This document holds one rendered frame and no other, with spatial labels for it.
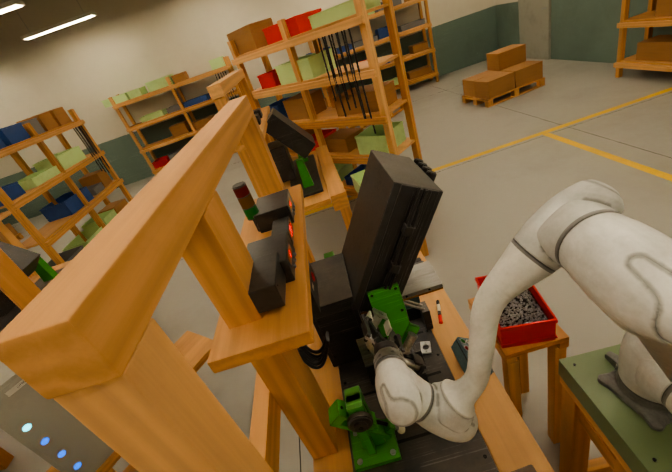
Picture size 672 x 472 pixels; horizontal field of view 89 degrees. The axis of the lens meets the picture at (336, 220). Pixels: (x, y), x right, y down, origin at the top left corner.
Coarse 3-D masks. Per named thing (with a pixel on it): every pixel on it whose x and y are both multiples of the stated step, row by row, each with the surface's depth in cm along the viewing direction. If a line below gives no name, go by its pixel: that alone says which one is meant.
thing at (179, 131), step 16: (224, 64) 841; (160, 80) 829; (176, 80) 836; (192, 80) 830; (128, 96) 845; (144, 96) 832; (176, 96) 845; (208, 96) 875; (240, 96) 865; (128, 112) 886; (160, 112) 861; (176, 112) 858; (128, 128) 863; (176, 128) 885; (192, 128) 884; (160, 144) 887; (160, 160) 912
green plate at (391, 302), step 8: (392, 288) 122; (368, 296) 122; (376, 296) 123; (384, 296) 123; (392, 296) 123; (400, 296) 123; (376, 304) 123; (384, 304) 123; (392, 304) 123; (400, 304) 124; (392, 312) 124; (400, 312) 124; (384, 320) 125; (392, 320) 125; (400, 320) 125; (408, 320) 125; (400, 328) 126; (384, 336) 126
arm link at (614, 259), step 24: (600, 216) 58; (624, 216) 57; (576, 240) 58; (600, 240) 54; (624, 240) 52; (648, 240) 50; (576, 264) 57; (600, 264) 53; (624, 264) 50; (648, 264) 48; (600, 288) 52; (624, 288) 49; (648, 288) 47; (624, 312) 50; (648, 312) 47; (648, 336) 49
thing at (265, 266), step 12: (276, 252) 94; (264, 264) 90; (276, 264) 89; (252, 276) 87; (264, 276) 86; (276, 276) 85; (252, 288) 83; (264, 288) 82; (276, 288) 82; (252, 300) 83; (264, 300) 83; (276, 300) 83
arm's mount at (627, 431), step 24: (576, 360) 115; (600, 360) 113; (576, 384) 110; (600, 384) 107; (600, 408) 101; (624, 408) 100; (624, 432) 95; (648, 432) 93; (624, 456) 95; (648, 456) 89
